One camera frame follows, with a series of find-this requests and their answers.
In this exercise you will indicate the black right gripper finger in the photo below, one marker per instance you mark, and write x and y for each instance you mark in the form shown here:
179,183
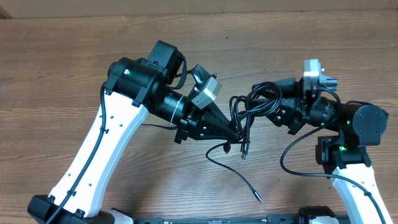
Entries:
287,86
283,115

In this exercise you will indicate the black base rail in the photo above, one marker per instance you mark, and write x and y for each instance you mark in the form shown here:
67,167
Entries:
270,219

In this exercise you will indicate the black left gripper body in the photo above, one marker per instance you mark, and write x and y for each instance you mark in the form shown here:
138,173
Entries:
189,122

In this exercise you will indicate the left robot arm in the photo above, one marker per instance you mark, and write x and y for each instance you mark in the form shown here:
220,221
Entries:
133,90

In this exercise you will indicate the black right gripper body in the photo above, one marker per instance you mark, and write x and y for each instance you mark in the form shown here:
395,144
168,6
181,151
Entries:
317,112

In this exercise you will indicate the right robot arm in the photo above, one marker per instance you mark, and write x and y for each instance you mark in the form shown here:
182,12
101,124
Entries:
344,156

